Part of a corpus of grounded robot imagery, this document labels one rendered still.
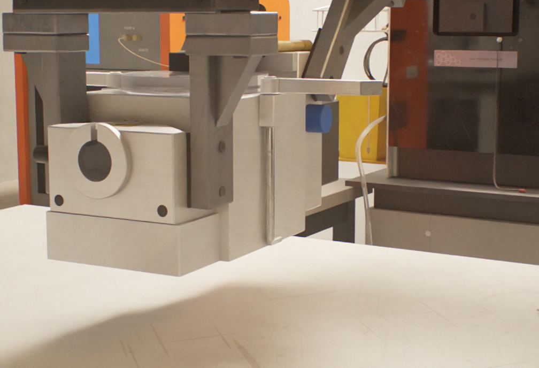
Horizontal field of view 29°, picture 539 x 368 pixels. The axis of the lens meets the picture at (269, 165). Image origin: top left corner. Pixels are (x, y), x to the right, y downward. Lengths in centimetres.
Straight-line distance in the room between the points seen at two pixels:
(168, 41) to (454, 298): 116
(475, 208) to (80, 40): 162
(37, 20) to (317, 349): 24
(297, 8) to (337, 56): 297
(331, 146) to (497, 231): 140
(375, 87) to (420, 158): 169
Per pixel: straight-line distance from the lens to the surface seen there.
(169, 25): 179
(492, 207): 214
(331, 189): 228
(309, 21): 361
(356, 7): 68
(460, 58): 218
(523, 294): 72
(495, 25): 217
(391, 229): 220
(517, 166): 219
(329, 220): 230
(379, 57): 350
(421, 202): 219
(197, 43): 53
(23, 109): 201
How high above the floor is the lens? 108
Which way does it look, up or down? 8 degrees down
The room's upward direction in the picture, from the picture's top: straight up
